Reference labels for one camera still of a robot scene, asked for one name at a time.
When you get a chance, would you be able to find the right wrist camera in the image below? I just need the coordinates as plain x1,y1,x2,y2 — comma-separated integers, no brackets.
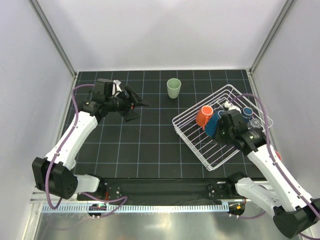
223,101,241,113

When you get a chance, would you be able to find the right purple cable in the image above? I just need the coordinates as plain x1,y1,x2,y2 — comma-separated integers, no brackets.
229,93,320,240

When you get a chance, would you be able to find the orange mug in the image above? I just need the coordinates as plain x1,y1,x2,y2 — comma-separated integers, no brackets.
195,105,214,131

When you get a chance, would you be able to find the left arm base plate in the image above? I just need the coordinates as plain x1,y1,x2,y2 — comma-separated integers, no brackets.
104,183,122,201

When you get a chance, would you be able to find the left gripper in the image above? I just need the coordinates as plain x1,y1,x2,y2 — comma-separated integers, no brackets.
105,85,149,122

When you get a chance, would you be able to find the clear faceted glass cup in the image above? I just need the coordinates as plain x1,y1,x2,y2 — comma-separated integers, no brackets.
247,118,262,130

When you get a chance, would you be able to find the dark blue cup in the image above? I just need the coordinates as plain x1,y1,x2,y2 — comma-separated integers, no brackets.
241,106,254,123

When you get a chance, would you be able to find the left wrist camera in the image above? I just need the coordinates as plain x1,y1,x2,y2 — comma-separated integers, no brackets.
112,80,123,97

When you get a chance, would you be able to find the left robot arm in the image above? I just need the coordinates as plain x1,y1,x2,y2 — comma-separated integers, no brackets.
32,78,149,201

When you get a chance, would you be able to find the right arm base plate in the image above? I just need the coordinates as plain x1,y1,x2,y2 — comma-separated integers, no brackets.
207,183,229,200

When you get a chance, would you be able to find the white wire dish rack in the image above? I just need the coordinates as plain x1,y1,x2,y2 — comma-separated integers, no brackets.
172,84,274,171

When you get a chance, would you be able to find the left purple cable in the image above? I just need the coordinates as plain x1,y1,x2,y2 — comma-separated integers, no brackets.
44,84,128,217

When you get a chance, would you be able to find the purple cable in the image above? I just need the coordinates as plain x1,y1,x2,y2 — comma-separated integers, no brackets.
229,93,320,240
44,84,128,217

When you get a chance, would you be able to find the pale green tumbler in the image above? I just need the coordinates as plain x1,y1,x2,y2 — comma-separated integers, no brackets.
166,78,182,99

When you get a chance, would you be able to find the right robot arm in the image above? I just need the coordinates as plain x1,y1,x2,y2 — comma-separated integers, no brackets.
215,109,320,239

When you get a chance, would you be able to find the pink cup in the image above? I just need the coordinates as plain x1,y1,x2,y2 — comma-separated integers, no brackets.
274,150,282,162

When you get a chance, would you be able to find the blue mug cream inside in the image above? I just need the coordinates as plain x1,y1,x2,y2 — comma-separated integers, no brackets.
204,109,224,137

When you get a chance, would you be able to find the aluminium rail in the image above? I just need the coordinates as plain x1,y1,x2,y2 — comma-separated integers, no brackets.
30,187,78,204

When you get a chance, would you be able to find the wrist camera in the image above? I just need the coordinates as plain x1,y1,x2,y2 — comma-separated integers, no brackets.
112,80,123,97
223,101,241,113

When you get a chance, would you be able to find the slotted cable duct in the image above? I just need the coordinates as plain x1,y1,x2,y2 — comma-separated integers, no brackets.
41,201,229,214

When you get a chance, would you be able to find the black gridded table mat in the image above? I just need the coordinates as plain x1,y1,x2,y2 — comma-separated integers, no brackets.
72,69,263,179

